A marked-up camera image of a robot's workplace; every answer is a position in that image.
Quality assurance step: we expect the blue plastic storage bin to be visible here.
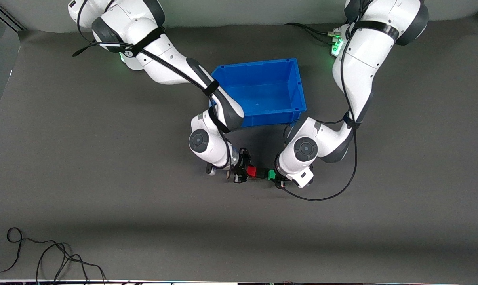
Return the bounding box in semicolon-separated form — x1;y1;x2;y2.
209;58;307;128

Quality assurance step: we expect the dark grey table mat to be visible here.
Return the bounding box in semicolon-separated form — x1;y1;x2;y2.
0;16;478;282

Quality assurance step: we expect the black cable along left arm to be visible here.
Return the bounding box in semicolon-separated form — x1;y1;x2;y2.
280;0;376;201

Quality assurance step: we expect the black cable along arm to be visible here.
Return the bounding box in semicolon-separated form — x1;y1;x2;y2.
280;0;376;201
72;0;233;171

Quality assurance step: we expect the black cable along right arm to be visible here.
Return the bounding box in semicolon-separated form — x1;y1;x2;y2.
72;0;233;171

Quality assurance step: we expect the black left arm base cable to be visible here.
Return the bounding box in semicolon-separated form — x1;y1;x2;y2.
284;22;339;45

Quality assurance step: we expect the thin black loose cable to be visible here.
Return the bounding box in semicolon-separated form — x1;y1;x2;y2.
0;227;108;284

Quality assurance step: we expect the grey aluminium frame rail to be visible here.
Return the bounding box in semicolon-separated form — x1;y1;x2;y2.
0;6;25;31

